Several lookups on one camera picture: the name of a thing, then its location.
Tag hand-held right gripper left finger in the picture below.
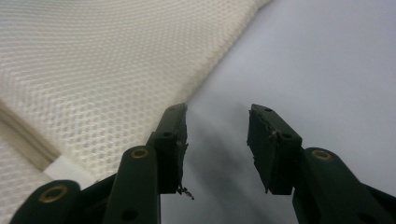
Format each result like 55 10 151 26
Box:
102 103 189 224

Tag white printed cloth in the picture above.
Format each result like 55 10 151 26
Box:
0 0 274 224

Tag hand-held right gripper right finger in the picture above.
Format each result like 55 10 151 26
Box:
247 104 396 224

